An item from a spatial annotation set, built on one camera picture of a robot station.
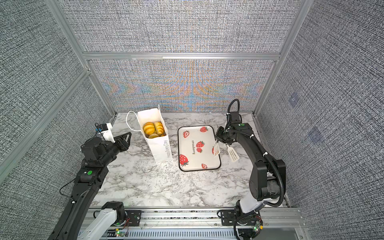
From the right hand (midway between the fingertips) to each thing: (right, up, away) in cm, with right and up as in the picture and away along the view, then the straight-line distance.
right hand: (216, 136), depth 88 cm
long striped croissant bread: (-33, +4, -3) cm, 33 cm away
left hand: (-45, +2, -16) cm, 47 cm away
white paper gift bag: (-30, -6, -8) cm, 32 cm away
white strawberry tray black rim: (-12, -9, +11) cm, 19 cm away
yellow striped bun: (-40, +5, -1) cm, 40 cm away
